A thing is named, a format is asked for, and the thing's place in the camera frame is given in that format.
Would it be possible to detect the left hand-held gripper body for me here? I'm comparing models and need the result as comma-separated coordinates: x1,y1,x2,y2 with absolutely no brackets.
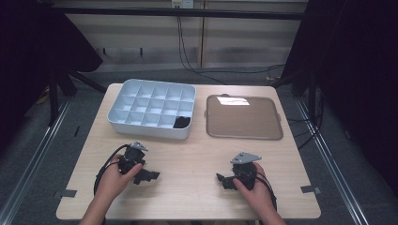
116,141,148,176

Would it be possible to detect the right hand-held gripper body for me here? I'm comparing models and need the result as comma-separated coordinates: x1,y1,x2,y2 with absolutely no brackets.
229,152,263,191

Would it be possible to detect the white divided storage box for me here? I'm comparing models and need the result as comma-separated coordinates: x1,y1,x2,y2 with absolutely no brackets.
106,78,197,141

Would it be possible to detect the black sock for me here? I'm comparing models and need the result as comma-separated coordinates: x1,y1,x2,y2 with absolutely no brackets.
173,115,191,129

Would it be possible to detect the person's right hand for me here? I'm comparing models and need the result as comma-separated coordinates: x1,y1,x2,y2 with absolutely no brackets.
233,162,276,217

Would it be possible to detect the person's left hand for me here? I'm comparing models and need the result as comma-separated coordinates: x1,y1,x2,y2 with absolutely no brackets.
93,154,144,204

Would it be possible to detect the brown flat tray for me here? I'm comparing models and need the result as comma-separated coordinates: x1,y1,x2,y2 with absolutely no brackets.
205,93,284,141

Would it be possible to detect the grey tape piece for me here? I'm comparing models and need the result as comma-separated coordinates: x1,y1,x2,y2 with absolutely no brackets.
53,188,78,200
300,185,322,195

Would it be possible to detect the black metal stand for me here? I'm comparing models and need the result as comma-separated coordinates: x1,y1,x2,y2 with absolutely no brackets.
270,71,317,123
46,62,107,128

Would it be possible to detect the dark curtain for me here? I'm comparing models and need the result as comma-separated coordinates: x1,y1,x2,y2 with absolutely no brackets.
0,0,104,151
281,0,398,195

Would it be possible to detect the black horizontal bar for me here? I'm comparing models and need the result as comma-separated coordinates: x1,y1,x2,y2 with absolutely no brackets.
51,6,309,22

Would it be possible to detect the right hand-held gripper cable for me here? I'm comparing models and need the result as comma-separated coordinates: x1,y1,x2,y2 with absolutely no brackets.
256,172,279,211

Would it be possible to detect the black floor cable bundle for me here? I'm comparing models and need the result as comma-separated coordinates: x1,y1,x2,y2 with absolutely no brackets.
287,87,325,149

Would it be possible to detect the aluminium floor rail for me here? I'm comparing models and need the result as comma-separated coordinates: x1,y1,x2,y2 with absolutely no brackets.
0,97,73,225
294,97,370,225

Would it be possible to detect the black hanging cable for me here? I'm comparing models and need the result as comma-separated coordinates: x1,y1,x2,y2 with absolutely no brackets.
176,15,285,85

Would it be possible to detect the white wall outlet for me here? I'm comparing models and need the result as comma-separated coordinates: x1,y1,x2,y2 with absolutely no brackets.
171,0,195,9

